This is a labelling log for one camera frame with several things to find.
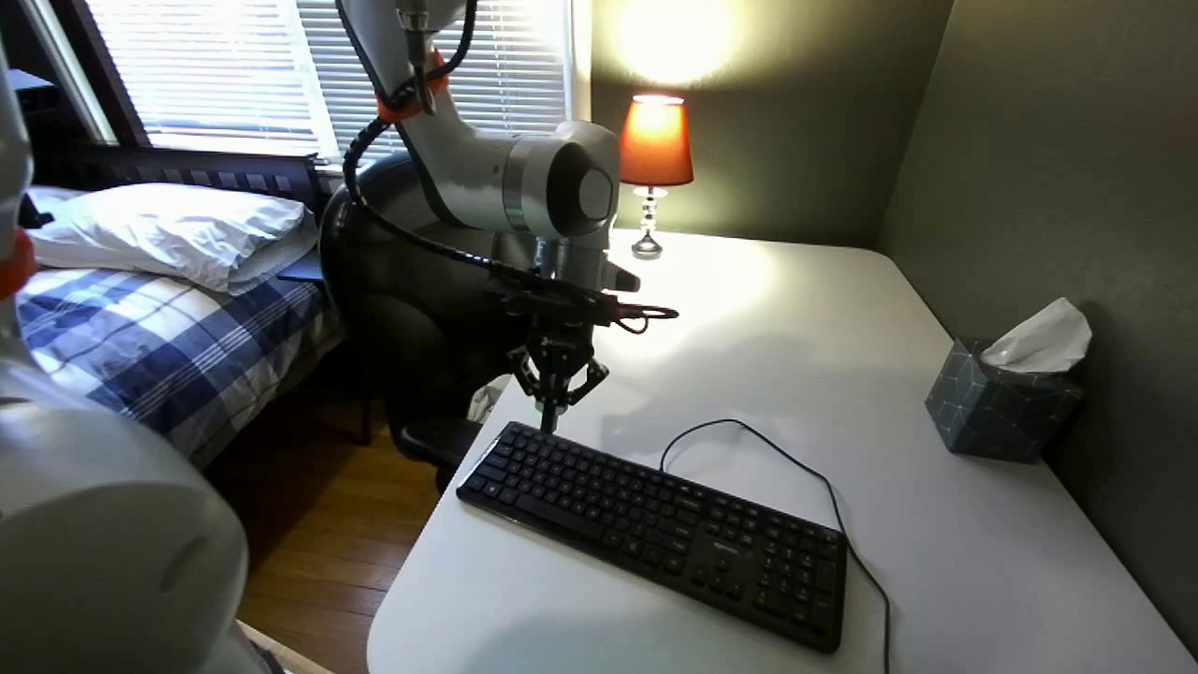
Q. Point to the white bed pillow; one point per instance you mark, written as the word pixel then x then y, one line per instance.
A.
pixel 174 231

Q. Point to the black office chair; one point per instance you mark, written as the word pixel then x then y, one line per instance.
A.
pixel 400 311

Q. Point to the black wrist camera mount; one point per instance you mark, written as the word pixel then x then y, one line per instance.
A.
pixel 562 305

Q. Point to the black computer keyboard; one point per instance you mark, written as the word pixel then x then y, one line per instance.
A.
pixel 676 538

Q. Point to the white window blinds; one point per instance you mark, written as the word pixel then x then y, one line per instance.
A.
pixel 238 63

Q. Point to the table lamp with orange shade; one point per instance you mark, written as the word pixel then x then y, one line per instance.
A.
pixel 658 138

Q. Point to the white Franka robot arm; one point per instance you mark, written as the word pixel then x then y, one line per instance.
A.
pixel 489 169

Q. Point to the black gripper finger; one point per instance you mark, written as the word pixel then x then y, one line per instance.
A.
pixel 537 382
pixel 585 382

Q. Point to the blue plaid bed blanket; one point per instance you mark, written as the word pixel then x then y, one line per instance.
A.
pixel 174 349

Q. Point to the dark bed headboard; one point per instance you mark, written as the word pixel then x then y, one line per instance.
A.
pixel 189 168

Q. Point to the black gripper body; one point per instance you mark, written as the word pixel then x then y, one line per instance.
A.
pixel 561 346

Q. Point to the grey patterned tissue box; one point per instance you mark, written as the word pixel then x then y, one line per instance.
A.
pixel 997 405

